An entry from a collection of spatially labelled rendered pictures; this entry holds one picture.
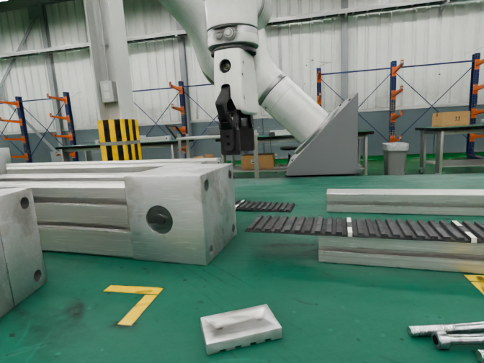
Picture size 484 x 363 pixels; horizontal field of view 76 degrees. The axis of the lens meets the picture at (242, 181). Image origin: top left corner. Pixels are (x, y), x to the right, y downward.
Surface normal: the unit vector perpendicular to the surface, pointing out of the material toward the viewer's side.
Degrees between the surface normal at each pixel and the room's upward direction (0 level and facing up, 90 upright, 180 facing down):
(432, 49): 90
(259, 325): 0
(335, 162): 90
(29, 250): 90
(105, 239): 90
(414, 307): 0
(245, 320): 0
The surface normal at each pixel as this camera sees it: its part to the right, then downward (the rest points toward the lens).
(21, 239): 1.00, -0.05
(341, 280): -0.06, -0.98
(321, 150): -0.19, 0.18
